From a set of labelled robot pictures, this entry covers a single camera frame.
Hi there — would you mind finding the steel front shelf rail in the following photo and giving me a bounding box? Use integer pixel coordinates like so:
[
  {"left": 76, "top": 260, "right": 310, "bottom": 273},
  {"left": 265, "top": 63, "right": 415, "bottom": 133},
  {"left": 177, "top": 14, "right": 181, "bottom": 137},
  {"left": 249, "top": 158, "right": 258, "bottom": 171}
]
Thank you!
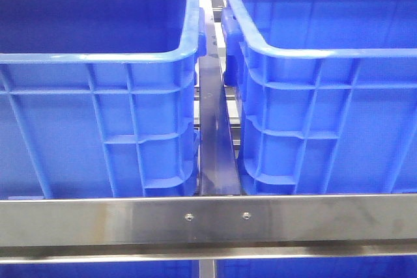
[{"left": 1, "top": 194, "right": 416, "bottom": 264}]

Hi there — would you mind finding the blue bin lower left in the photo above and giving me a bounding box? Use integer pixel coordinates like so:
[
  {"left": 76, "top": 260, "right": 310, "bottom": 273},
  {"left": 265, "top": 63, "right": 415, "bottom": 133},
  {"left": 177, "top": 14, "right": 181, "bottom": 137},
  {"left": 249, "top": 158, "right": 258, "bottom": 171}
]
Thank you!
[{"left": 1, "top": 260, "right": 199, "bottom": 277}]

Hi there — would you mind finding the blue plastic bin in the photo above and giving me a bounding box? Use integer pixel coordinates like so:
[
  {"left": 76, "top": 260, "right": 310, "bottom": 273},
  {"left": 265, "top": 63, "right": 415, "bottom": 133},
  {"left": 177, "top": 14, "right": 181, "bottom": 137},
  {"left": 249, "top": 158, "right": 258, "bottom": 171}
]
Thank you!
[
  {"left": 222, "top": 0, "right": 416, "bottom": 195},
  {"left": 1, "top": 0, "right": 206, "bottom": 200}
]

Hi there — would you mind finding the blue plastic bin right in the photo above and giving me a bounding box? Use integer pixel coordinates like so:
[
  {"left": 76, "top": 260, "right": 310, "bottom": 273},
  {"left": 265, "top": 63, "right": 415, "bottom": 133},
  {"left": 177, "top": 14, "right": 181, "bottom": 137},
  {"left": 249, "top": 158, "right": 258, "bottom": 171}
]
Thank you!
[{"left": 222, "top": 0, "right": 416, "bottom": 195}]

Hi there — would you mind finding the blue plastic bin left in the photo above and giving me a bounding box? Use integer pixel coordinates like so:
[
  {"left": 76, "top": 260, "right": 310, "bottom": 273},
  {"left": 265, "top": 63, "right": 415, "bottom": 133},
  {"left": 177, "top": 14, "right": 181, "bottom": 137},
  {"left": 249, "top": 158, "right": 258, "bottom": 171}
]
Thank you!
[{"left": 1, "top": 0, "right": 206, "bottom": 200}]

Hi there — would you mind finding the steel centre divider bar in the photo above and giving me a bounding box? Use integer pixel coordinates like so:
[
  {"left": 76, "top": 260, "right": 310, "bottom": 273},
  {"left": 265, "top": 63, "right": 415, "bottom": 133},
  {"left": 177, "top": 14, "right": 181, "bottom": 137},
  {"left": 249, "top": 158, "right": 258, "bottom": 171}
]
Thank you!
[{"left": 199, "top": 0, "right": 241, "bottom": 196}]

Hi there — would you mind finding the blue bin lower right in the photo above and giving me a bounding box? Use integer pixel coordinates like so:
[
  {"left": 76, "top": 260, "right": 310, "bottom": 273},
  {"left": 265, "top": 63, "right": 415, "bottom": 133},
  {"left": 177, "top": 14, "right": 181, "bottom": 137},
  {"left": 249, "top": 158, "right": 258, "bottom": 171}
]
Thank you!
[{"left": 218, "top": 256, "right": 416, "bottom": 277}]

